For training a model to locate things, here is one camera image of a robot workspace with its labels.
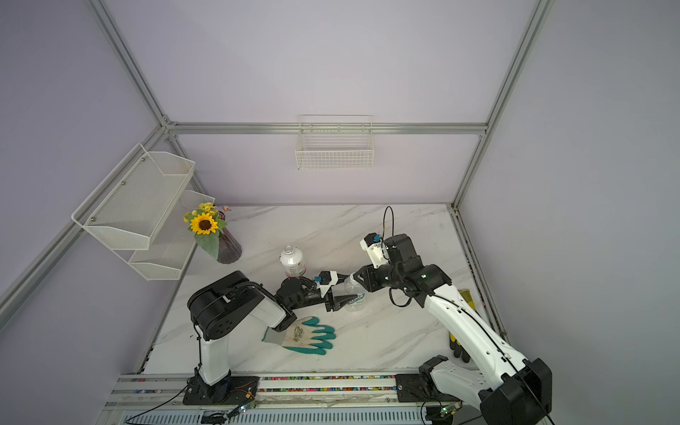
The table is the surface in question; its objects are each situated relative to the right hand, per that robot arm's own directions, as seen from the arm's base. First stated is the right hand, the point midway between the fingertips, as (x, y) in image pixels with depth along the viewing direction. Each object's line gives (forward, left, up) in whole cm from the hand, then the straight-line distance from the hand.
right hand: (359, 279), depth 76 cm
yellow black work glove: (-14, -29, -17) cm, 37 cm away
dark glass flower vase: (+19, +47, -10) cm, 52 cm away
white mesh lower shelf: (+19, +66, -6) cm, 69 cm away
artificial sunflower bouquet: (+15, +47, +7) cm, 50 cm away
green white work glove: (-10, +18, -17) cm, 26 cm away
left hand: (+1, +2, -7) cm, 8 cm away
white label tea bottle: (+7, +21, 0) cm, 22 cm away
